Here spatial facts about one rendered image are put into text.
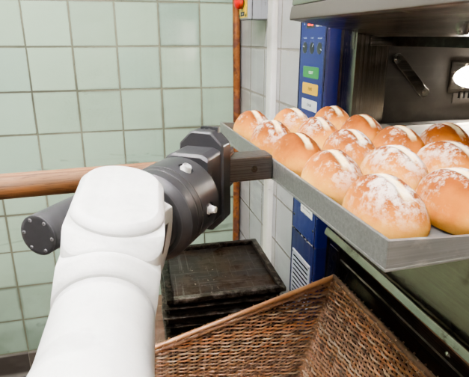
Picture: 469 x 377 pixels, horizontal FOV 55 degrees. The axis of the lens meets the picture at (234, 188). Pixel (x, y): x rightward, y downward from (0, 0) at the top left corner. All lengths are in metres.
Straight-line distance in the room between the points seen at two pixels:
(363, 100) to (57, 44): 1.14
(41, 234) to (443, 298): 0.60
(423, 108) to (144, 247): 0.88
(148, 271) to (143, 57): 1.51
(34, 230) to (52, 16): 1.43
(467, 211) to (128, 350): 0.32
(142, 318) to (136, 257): 0.04
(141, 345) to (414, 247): 0.23
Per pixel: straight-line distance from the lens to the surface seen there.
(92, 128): 1.80
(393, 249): 0.38
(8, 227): 1.95
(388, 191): 0.42
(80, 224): 0.31
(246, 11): 1.48
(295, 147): 0.59
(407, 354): 0.86
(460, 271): 0.78
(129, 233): 0.30
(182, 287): 1.14
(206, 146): 0.52
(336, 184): 0.49
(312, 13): 0.82
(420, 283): 0.83
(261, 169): 0.59
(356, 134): 0.64
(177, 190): 0.41
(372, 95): 1.02
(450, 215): 0.46
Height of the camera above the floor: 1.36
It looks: 18 degrees down
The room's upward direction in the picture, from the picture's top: straight up
